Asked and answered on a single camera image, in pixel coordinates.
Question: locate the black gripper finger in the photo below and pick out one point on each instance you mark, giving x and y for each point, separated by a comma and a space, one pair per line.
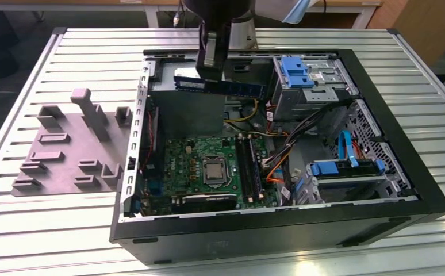
209, 51

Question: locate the dark blue RAM stick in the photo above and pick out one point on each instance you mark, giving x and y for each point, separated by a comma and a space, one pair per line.
241, 89
253, 166

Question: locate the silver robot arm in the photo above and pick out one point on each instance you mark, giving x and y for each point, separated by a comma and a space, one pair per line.
242, 34

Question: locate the grey power supply unit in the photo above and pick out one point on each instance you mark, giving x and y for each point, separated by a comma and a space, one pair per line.
188, 115

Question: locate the blue drive latch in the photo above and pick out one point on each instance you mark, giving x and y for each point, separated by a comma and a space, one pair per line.
294, 72

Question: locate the silver optical drive cage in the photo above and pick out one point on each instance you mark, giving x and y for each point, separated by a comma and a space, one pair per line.
322, 96

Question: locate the silver CPU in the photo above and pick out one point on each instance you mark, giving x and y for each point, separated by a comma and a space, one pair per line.
214, 171

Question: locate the grey parts rack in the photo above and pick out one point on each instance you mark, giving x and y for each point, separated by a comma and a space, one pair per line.
76, 135

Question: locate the green motherboard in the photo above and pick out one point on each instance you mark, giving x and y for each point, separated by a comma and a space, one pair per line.
180, 184

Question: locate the blue disk carrier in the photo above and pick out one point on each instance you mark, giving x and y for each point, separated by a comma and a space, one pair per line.
327, 168

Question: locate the black graphics card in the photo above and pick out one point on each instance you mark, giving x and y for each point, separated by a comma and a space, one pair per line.
206, 201

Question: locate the blue rear port connector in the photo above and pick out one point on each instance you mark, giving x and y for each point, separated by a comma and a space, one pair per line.
133, 205

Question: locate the brown wooden cabinet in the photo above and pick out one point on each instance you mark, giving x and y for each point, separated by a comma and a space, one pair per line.
433, 26

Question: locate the silver disk bay cage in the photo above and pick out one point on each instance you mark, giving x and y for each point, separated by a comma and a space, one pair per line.
353, 179

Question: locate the black PC case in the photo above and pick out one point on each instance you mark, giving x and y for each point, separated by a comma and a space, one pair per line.
245, 238

